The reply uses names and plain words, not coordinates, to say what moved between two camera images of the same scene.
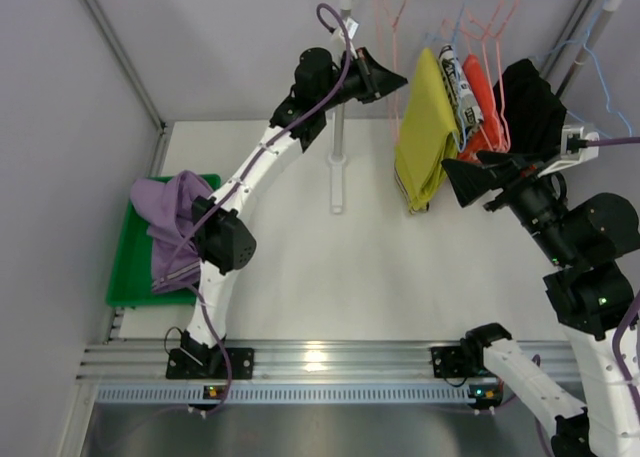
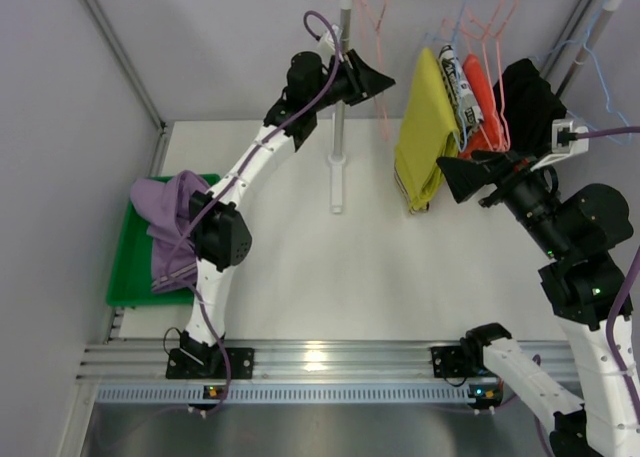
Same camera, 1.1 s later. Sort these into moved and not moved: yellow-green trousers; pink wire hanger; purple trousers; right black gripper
Moved: pink wire hanger
Not moved: purple trousers; right black gripper; yellow-green trousers
